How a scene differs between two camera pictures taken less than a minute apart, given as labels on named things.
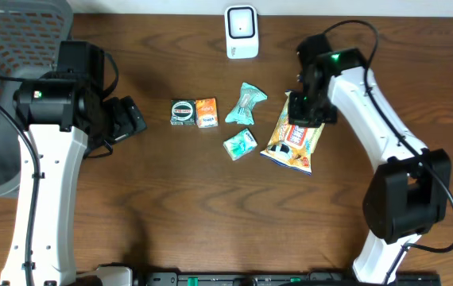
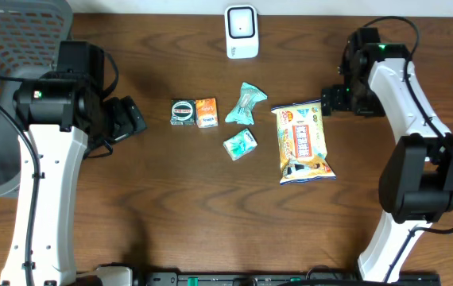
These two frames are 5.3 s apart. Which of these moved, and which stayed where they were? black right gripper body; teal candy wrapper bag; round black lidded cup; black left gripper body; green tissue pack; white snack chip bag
Moved: black right gripper body; white snack chip bag
Stayed: black left gripper body; teal candy wrapper bag; green tissue pack; round black lidded cup
